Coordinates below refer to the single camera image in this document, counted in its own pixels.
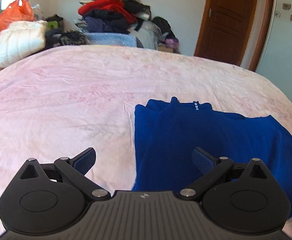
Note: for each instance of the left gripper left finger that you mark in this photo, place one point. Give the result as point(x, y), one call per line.
point(42, 199)

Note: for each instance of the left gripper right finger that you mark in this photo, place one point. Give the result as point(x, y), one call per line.
point(243, 198)

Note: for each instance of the blue beaded sweater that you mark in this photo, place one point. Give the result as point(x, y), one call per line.
point(166, 134)

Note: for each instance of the dark clothes pile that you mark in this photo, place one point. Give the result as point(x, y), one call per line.
point(151, 31)

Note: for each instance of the pink bed blanket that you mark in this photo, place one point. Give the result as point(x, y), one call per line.
point(63, 100)

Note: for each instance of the glass wardrobe sliding door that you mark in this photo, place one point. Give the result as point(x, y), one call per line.
point(276, 61)

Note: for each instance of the dark patterned garment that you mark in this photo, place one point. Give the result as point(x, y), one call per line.
point(55, 38)

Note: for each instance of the cream quilted jacket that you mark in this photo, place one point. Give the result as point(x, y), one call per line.
point(21, 39)

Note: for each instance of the light blue towel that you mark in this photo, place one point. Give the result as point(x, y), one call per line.
point(113, 39)

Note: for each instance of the purple bag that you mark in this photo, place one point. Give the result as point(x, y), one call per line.
point(172, 43)

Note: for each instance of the orange plastic bag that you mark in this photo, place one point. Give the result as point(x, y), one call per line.
point(19, 10)

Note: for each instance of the brown wooden door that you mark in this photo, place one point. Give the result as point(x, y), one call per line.
point(235, 31)

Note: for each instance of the red garment on pile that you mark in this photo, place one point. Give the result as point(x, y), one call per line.
point(110, 5)

